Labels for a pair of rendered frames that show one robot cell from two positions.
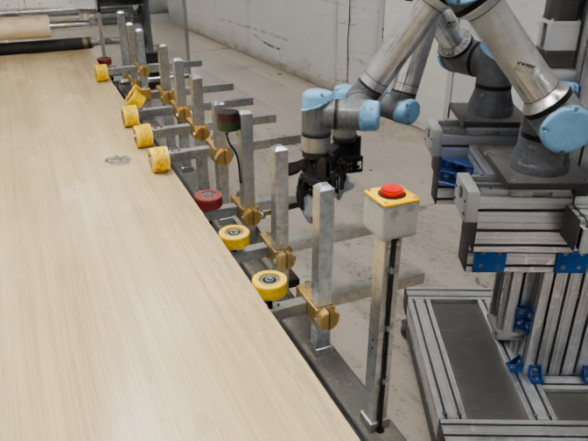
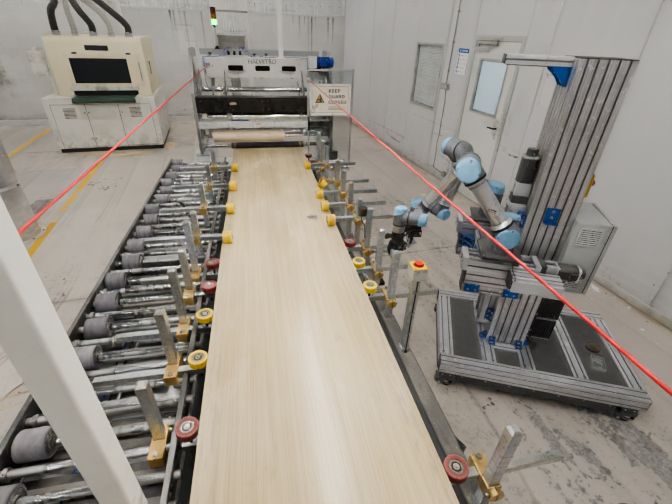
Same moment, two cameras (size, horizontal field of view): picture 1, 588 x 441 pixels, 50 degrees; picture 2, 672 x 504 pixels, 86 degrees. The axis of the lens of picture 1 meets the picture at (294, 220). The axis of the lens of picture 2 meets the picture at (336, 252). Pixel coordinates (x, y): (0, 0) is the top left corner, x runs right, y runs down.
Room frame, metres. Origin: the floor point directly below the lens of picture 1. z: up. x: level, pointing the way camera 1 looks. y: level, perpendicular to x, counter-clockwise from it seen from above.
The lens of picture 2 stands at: (-0.43, -0.06, 2.10)
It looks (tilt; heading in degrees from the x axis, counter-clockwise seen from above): 31 degrees down; 11
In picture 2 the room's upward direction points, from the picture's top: 2 degrees clockwise
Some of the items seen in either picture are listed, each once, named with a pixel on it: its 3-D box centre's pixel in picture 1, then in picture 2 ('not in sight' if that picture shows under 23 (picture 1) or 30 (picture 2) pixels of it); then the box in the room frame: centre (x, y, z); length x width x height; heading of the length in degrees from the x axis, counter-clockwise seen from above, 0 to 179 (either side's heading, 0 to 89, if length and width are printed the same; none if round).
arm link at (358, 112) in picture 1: (357, 113); (418, 218); (1.51, -0.16, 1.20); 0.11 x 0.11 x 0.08; 81
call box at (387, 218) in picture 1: (390, 213); (417, 271); (0.97, -0.17, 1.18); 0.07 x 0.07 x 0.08; 23
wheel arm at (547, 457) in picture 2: not in sight; (504, 466); (0.37, -0.52, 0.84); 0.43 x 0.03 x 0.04; 113
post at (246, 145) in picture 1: (247, 189); (367, 240); (1.67, 0.14, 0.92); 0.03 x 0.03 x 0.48; 23
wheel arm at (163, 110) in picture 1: (192, 107); (348, 191); (2.42, 0.40, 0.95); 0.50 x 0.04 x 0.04; 113
